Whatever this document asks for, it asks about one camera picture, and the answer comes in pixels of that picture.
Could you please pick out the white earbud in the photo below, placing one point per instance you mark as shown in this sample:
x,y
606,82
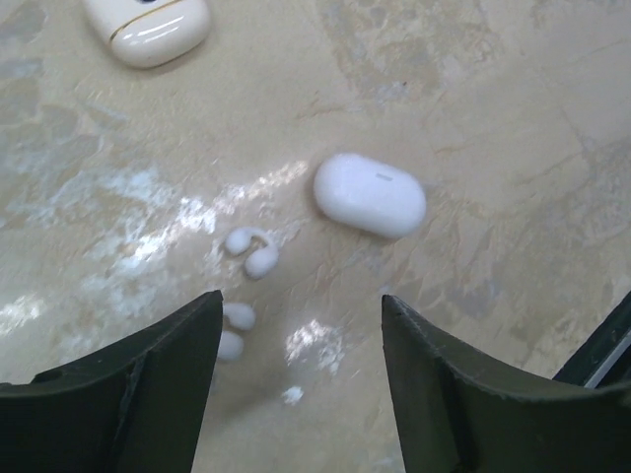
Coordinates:
x,y
241,317
261,260

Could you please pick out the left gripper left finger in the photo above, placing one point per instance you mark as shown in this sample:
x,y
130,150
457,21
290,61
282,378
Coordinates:
x,y
136,405

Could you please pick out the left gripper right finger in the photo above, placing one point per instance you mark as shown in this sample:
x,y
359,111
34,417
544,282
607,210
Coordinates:
x,y
458,409

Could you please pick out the white charging case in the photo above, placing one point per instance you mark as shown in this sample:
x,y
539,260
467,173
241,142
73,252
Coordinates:
x,y
369,195

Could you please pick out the beige earbud charging case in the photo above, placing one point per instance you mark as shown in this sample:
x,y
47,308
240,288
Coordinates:
x,y
147,34

